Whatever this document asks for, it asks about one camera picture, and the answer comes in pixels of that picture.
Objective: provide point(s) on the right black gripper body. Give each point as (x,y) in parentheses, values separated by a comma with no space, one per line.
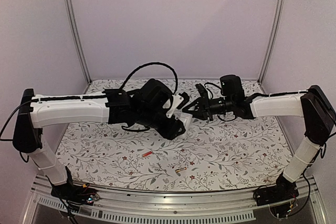
(205,107)

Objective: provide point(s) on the white remote control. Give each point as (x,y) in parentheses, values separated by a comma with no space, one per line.
(186,119)

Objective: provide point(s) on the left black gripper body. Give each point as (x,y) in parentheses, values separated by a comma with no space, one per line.
(168,132)

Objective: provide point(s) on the front aluminium rail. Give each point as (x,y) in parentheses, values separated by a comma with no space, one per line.
(121,205)

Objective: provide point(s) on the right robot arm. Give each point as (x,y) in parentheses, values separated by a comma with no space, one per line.
(310,104)

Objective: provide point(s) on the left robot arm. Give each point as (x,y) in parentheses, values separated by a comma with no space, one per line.
(152,106)

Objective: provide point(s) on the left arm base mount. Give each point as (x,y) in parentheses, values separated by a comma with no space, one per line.
(74,194)

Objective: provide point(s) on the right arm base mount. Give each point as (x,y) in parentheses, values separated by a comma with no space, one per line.
(281,191)

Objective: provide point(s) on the right aluminium frame post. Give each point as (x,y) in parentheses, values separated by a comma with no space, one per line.
(272,40)

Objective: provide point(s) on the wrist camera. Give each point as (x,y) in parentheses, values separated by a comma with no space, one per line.
(203,93)
(182,100)

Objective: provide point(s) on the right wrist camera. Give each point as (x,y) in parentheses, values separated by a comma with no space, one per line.
(203,93)

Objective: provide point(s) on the gold black battery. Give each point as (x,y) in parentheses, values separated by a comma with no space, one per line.
(180,169)

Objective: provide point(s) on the left aluminium frame post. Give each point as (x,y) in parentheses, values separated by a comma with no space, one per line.
(77,41)

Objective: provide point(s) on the floral patterned table mat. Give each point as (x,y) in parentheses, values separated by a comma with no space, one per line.
(222,154)

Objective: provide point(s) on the aluminium frame post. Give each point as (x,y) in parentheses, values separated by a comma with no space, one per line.
(77,41)
(272,40)

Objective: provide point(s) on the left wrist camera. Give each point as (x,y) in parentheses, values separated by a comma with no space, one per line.
(182,100)

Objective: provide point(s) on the red battery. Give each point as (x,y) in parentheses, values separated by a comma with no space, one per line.
(147,154)

